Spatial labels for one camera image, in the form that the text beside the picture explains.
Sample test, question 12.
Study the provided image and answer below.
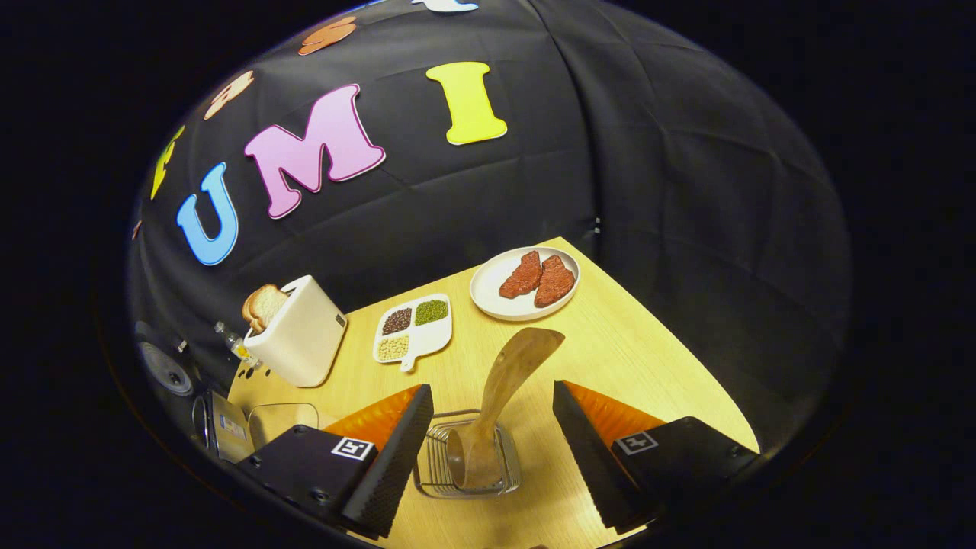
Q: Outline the small clear glass bottle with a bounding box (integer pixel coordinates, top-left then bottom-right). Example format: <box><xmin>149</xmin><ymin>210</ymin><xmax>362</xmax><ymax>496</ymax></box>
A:
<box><xmin>214</xmin><ymin>321</ymin><xmax>260</xmax><ymax>367</ymax></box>

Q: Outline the clear plastic rice container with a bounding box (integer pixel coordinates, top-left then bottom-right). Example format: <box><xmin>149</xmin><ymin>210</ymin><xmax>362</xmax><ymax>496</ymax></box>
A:
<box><xmin>248</xmin><ymin>403</ymin><xmax>321</xmax><ymax>451</ymax></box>

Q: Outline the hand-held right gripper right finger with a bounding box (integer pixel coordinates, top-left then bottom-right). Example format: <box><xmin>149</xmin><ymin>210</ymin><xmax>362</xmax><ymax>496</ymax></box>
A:
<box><xmin>553</xmin><ymin>380</ymin><xmax>761</xmax><ymax>535</ymax></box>

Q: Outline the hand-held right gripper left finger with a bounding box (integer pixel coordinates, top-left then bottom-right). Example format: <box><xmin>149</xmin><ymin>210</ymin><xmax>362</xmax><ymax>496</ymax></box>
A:
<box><xmin>235</xmin><ymin>384</ymin><xmax>435</xmax><ymax>540</ymax></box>

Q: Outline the white toaster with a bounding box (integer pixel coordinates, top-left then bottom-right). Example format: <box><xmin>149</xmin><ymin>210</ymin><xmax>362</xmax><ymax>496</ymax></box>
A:
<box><xmin>244</xmin><ymin>275</ymin><xmax>348</xmax><ymax>388</ymax></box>

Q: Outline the white round plate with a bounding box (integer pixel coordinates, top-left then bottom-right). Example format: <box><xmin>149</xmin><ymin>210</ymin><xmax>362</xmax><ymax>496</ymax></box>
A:
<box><xmin>469</xmin><ymin>246</ymin><xmax>581</xmax><ymax>322</ymax></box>

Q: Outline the grey silver rice cooker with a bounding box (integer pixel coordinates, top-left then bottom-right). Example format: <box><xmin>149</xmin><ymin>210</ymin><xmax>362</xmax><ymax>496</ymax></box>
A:
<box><xmin>136</xmin><ymin>320</ymin><xmax>254</xmax><ymax>464</ymax></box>

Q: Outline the metal wire chopstick holder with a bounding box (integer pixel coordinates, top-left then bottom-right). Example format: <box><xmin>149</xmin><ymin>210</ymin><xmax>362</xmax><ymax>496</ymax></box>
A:
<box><xmin>413</xmin><ymin>409</ymin><xmax>522</xmax><ymax>499</ymax></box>

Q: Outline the white divided dish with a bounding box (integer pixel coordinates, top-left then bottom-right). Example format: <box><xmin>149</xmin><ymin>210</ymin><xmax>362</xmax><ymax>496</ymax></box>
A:
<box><xmin>372</xmin><ymin>294</ymin><xmax>454</xmax><ymax>373</ymax></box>

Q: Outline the black backdrop cloth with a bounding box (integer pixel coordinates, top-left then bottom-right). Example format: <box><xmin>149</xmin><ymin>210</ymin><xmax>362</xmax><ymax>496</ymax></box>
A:
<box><xmin>126</xmin><ymin>0</ymin><xmax>851</xmax><ymax>458</ymax></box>

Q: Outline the wooden spoon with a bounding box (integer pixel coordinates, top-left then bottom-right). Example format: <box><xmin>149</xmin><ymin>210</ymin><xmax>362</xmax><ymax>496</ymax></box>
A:
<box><xmin>446</xmin><ymin>327</ymin><xmax>566</xmax><ymax>490</ymax></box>

